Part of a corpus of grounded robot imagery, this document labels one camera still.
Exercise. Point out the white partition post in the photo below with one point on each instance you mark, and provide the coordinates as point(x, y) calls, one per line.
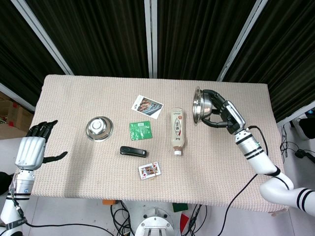
point(43, 37)
point(14, 97)
point(240, 41)
point(150, 37)
point(295, 114)

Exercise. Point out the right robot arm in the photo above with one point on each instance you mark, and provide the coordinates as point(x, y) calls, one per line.
point(256, 157)

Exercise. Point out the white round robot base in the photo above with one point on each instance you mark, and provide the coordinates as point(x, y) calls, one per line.
point(157, 225)

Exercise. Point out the green block under table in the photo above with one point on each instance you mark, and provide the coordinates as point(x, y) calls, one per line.
point(180, 207)

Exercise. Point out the brown cardboard box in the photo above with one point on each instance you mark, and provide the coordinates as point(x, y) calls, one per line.
point(14, 118)

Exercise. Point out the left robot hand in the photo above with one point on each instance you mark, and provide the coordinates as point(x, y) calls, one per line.
point(30, 150)

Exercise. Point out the brown sauce bottle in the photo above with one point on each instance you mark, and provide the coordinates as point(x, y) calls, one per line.
point(177, 130)

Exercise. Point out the steel bowl with wide rim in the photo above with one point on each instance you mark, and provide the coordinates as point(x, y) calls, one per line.
point(200, 108)

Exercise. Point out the green foil packet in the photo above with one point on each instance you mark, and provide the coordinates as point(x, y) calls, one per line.
point(140, 130)

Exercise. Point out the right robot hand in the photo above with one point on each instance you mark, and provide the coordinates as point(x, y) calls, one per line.
point(232, 115)

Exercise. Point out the printed photo card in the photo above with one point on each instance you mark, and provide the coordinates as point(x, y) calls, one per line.
point(147, 107)

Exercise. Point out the black bag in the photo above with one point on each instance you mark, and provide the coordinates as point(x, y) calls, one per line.
point(5, 183)

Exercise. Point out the steel bowl with base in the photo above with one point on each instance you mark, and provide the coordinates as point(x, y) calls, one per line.
point(98, 128)

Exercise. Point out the beige woven tablecloth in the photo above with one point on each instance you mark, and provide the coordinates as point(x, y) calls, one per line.
point(73, 98)

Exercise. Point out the black floor plug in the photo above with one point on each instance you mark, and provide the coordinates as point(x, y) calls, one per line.
point(304, 155)

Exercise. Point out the black partition panel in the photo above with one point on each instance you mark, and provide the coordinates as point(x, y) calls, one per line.
point(197, 37)
point(98, 37)
point(19, 61)
point(283, 61)

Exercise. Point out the black stapler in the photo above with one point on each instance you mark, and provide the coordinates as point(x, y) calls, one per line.
point(133, 151)

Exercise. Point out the orange block under table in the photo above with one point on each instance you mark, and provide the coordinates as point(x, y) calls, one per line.
point(108, 202)

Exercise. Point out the red triangular piece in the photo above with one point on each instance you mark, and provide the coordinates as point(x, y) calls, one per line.
point(185, 221)

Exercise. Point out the playing card deck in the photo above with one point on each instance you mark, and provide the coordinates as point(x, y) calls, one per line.
point(149, 170)

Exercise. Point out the white and black device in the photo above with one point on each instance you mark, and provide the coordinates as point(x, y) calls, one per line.
point(306, 129)

